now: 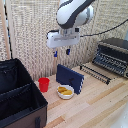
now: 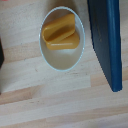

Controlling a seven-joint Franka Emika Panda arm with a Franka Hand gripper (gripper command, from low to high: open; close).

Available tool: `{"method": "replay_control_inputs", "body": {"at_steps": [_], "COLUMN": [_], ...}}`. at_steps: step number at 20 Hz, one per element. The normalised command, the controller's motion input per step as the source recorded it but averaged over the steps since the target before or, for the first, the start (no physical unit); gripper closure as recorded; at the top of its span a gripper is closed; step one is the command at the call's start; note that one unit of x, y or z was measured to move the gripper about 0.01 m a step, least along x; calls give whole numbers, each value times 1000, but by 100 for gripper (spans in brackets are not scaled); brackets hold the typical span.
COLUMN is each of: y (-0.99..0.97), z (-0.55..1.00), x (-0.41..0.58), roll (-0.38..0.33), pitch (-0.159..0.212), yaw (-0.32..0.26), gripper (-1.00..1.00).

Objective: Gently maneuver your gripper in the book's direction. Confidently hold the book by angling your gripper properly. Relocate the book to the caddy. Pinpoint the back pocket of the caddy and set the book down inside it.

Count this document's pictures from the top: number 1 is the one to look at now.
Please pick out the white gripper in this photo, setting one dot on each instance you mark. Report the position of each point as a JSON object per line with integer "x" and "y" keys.
{"x": 63, "y": 38}

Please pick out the yellow food pieces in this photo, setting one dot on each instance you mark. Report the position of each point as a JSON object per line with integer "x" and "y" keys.
{"x": 65, "y": 90}

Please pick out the white ceramic bowl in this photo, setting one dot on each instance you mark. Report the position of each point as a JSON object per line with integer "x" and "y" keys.
{"x": 65, "y": 95}

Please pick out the red plastic cup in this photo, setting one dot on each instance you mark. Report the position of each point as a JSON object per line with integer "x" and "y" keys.
{"x": 43, "y": 84}

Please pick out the black open suitcase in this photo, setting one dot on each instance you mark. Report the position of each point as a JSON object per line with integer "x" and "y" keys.
{"x": 20, "y": 96}

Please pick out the black toaster oven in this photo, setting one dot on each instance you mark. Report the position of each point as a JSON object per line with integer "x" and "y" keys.
{"x": 113, "y": 56}

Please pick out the woven bamboo folding screen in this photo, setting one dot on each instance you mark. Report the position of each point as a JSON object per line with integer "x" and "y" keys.
{"x": 30, "y": 40}

